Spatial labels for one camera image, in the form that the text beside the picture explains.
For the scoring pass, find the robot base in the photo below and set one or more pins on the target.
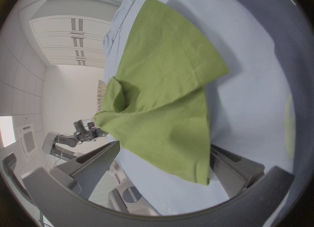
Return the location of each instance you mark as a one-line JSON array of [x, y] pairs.
[[132, 194]]

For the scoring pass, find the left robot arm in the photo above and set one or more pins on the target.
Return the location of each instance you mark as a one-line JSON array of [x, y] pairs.
[[50, 142]]

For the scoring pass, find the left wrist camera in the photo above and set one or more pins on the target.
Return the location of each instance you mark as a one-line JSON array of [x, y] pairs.
[[91, 125]]

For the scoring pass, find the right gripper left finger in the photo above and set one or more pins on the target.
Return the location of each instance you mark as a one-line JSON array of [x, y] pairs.
[[98, 164]]

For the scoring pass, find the ceiling air conditioner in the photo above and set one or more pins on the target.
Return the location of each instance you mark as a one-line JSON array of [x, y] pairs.
[[28, 141]]

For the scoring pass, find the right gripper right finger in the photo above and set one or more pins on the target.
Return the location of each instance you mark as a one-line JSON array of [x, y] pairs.
[[233, 172]]

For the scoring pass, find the ceiling light panel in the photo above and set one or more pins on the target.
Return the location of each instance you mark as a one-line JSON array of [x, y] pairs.
[[6, 131]]

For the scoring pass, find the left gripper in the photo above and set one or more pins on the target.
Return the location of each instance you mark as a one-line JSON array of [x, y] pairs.
[[99, 133]]

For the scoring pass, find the green shorts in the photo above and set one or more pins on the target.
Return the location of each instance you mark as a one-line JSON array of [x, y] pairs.
[[166, 74]]

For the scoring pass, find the dark blue printed T-shirt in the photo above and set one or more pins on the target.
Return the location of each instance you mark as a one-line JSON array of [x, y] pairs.
[[269, 17]]

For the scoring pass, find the white wardrobe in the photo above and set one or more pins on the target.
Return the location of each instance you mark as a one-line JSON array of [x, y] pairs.
[[56, 39]]

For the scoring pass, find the pale blue quilt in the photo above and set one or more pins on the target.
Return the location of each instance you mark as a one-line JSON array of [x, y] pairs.
[[117, 30]]

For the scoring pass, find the bed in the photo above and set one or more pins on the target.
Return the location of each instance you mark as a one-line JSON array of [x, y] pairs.
[[245, 98]]

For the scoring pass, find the round woven basket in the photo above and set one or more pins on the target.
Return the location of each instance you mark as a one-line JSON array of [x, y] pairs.
[[100, 93]]

